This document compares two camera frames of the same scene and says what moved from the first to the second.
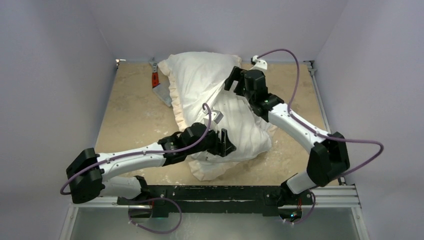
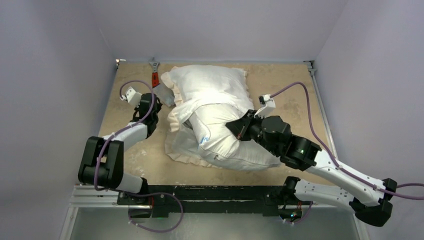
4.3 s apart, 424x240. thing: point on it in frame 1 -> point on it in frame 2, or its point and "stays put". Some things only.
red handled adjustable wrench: (155, 77) stays put
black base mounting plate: (163, 199) stays put
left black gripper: (225, 146) -> (159, 107)
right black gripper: (241, 84) -> (243, 124)
